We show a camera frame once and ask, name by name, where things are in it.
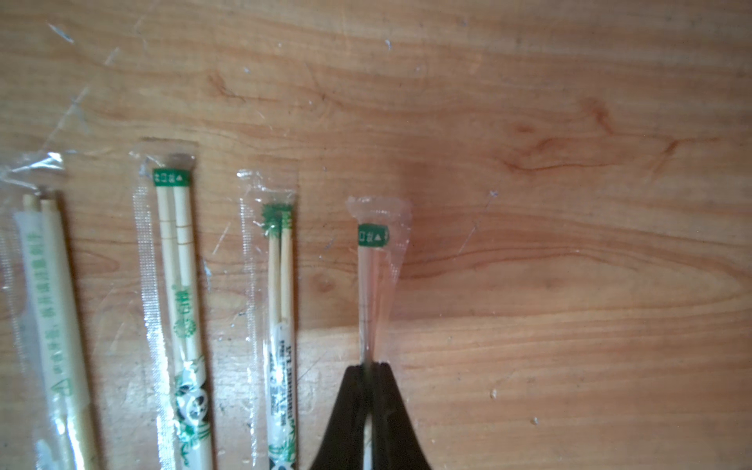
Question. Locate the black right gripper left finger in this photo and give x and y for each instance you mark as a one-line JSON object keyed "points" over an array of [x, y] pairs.
{"points": [[342, 445]]}

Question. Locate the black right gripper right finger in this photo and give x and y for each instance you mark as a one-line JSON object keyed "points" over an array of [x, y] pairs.
{"points": [[394, 442]]}

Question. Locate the chopsticks pair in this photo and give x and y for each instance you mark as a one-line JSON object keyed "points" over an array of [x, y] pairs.
{"points": [[170, 294], [52, 414], [384, 225], [268, 230]]}

